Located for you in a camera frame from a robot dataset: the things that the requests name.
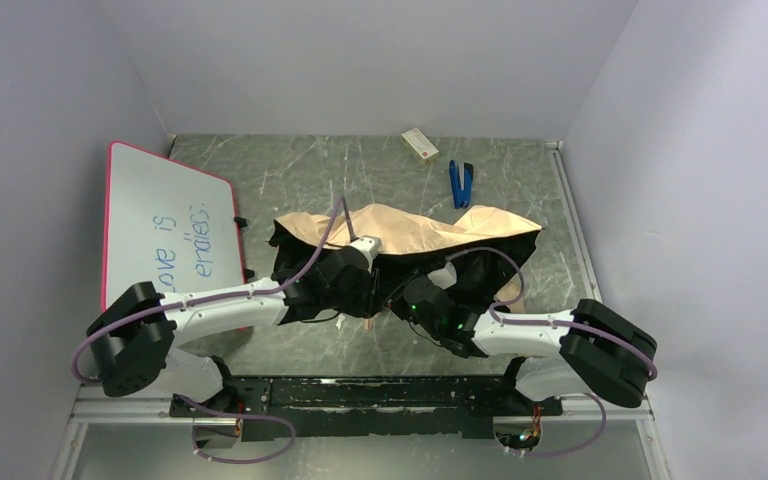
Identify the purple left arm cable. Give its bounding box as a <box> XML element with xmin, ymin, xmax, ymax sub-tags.
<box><xmin>69</xmin><ymin>194</ymin><xmax>359</xmax><ymax>387</ymax></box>

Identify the blue stapler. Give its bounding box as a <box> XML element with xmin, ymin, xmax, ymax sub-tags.
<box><xmin>449</xmin><ymin>160</ymin><xmax>474</xmax><ymax>209</ymax></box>

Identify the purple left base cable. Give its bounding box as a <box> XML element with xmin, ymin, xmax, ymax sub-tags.
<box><xmin>178</xmin><ymin>396</ymin><xmax>302</xmax><ymax>465</ymax></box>

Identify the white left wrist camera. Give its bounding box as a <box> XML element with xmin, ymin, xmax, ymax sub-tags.
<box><xmin>348</xmin><ymin>235</ymin><xmax>382</xmax><ymax>272</ymax></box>

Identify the pink framed whiteboard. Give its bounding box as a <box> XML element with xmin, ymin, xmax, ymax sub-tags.
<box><xmin>100</xmin><ymin>141</ymin><xmax>245</xmax><ymax>308</ymax></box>

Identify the small white red box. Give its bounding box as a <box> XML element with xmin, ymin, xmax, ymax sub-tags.
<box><xmin>401</xmin><ymin>128</ymin><xmax>440</xmax><ymax>165</ymax></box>

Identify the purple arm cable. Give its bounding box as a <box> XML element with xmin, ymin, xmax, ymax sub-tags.
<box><xmin>446</xmin><ymin>246</ymin><xmax>660</xmax><ymax>382</ymax></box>
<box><xmin>69</xmin><ymin>194</ymin><xmax>359</xmax><ymax>387</ymax></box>

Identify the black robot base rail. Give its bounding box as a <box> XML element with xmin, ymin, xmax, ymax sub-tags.
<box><xmin>206</xmin><ymin>374</ymin><xmax>563</xmax><ymax>442</ymax></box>

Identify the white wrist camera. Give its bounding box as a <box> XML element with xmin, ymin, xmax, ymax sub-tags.
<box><xmin>427</xmin><ymin>262</ymin><xmax>457</xmax><ymax>290</ymax></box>
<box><xmin>348</xmin><ymin>235</ymin><xmax>382</xmax><ymax>272</ymax></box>

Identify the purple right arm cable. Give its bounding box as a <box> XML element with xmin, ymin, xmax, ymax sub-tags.
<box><xmin>446</xmin><ymin>246</ymin><xmax>660</xmax><ymax>382</ymax></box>

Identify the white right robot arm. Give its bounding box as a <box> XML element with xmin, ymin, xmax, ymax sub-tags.
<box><xmin>386</xmin><ymin>277</ymin><xmax>657</xmax><ymax>408</ymax></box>

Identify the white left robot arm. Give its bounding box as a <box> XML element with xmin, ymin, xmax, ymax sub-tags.
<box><xmin>79</xmin><ymin>237</ymin><xmax>379</xmax><ymax>402</ymax></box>

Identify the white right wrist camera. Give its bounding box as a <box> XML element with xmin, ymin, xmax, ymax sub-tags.
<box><xmin>427</xmin><ymin>262</ymin><xmax>457</xmax><ymax>290</ymax></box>

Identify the beige folding umbrella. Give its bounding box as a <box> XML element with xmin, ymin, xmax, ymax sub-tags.
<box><xmin>269</xmin><ymin>204</ymin><xmax>542</xmax><ymax>317</ymax></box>

